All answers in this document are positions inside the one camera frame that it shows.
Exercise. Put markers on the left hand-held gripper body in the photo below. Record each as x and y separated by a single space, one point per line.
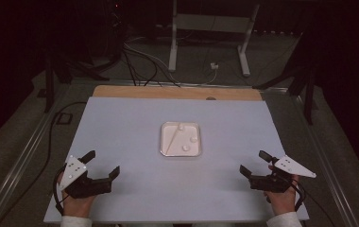
89 186

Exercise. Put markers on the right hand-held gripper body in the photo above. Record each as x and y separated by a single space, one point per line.
272 184

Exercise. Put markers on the white marshmallow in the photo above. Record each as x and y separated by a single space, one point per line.
186 147

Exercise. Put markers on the thin wooden skewer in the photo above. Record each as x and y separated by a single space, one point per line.
172 143

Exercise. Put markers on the white square tray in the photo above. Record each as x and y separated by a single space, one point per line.
180 138

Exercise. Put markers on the person's right hand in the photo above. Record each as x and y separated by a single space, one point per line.
281 201

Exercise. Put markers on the person's left hand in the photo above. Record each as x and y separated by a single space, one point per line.
76 206

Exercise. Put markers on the black square floor plate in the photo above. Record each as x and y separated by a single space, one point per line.
63 118

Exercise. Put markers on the pale blue table mat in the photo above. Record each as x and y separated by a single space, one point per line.
130 132

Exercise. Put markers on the black tripod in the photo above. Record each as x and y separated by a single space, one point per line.
49 85
309 101

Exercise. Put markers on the white plug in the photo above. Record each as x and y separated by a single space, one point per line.
214 66

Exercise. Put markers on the black equipment with red light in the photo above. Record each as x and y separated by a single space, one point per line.
114 19

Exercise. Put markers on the grey metal stand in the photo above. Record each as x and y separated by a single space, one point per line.
212 23

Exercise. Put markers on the aluminium floor rail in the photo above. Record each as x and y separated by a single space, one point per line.
15 171
231 86
325 159

